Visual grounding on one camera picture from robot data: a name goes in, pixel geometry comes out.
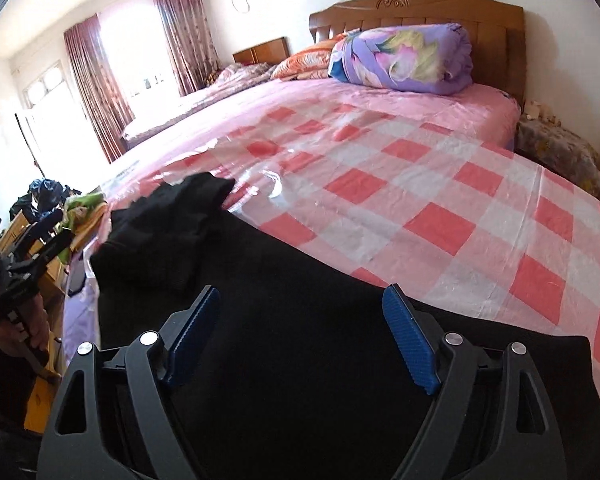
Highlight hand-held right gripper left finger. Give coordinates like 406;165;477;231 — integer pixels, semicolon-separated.
37;285;221;480

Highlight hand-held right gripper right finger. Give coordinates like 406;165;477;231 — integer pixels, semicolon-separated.
382;283;566;480

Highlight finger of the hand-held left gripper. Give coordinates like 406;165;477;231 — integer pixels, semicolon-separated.
11;208;64;257
15;231;76;275

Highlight black pants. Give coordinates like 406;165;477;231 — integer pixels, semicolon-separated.
90;172;600;480

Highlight person's left forearm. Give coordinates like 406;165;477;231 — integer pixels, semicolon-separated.
0;347;46;480

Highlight person's left hand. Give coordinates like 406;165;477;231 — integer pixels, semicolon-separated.
0;294;52;367

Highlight wooden desk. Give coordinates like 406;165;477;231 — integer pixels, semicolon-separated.
0;207;73;436

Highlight pile of clothes on chair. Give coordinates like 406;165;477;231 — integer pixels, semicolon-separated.
10;177;84;217

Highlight green and yellow cloth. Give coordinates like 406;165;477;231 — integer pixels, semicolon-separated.
61;190;109;248

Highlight black stand pole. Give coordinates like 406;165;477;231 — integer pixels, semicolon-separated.
14;112;44;170

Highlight maroon curtain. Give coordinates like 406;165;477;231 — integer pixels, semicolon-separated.
151;0;222;97
63;14;136;163

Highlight red checkered plastic tablecloth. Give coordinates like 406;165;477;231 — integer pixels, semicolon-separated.
62;105;600;411

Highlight bed with patterned blanket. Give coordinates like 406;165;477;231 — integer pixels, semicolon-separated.
120;62;282;153

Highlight window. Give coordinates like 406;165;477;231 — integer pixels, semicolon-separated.
22;2;182;111

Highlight nightstand with floral cover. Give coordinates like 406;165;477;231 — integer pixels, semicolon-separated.
516;112;600;197

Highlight bed with pink sheet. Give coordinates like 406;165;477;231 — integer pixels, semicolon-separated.
62;79;524;361

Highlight small items on nightstand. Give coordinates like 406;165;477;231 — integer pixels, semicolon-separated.
522;100;564;124

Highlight small wooden headboard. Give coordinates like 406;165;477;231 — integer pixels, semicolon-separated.
232;36;291;67

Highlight purple floral quilt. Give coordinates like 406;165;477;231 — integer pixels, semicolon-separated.
328;25;474;93

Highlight orange patterned pillow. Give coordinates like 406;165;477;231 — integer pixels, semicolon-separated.
270;32;352;82

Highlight wooden bed headboard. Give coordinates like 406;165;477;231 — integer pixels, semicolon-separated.
308;0;526;106

